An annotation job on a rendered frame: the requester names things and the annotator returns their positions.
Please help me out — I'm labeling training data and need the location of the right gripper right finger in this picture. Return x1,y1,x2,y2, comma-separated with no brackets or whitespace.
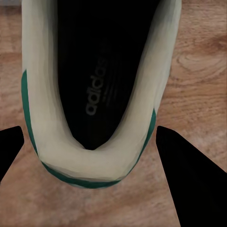
156,126,227,227

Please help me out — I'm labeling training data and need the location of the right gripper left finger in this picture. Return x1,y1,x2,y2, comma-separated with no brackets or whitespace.
0,126,25,183

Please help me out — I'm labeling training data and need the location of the gym shoe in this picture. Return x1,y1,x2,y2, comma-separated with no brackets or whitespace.
21,0,182,190

